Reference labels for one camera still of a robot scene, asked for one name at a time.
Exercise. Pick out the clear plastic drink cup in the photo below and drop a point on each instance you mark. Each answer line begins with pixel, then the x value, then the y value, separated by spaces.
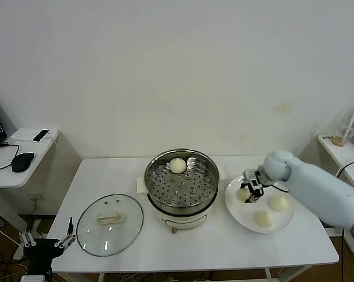
pixel 338 141

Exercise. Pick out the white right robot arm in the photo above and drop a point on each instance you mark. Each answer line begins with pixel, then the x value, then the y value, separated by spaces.
pixel 317 191

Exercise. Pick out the perforated steel steamer basket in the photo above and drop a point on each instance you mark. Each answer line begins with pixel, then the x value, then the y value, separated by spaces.
pixel 181 191

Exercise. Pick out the small white black device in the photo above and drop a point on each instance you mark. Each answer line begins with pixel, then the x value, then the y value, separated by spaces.
pixel 41 135

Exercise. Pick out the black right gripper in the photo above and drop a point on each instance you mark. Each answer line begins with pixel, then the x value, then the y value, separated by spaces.
pixel 255 182

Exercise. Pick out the white side table with cup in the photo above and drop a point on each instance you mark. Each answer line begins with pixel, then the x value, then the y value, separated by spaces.
pixel 338 152

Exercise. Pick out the black computer mouse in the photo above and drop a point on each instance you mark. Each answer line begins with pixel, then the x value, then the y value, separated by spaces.
pixel 22 162

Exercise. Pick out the white steamed baozi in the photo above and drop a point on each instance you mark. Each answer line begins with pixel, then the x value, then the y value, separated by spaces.
pixel 263 218
pixel 177 165
pixel 241 196
pixel 278 203

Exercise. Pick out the white round plate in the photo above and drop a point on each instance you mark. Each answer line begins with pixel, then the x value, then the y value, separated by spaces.
pixel 241 217

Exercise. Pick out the white side table with laptop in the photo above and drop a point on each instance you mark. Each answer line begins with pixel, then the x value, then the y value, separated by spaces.
pixel 6 179

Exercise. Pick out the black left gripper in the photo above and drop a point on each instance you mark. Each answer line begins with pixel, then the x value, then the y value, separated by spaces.
pixel 41 251

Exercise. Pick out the flat white box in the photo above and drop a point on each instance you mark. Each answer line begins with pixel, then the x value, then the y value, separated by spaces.
pixel 21 134

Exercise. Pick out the white wall socket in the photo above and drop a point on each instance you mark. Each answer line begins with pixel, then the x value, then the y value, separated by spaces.
pixel 35 197

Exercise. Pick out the white label with black print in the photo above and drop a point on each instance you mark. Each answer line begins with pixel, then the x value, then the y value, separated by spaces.
pixel 326 138

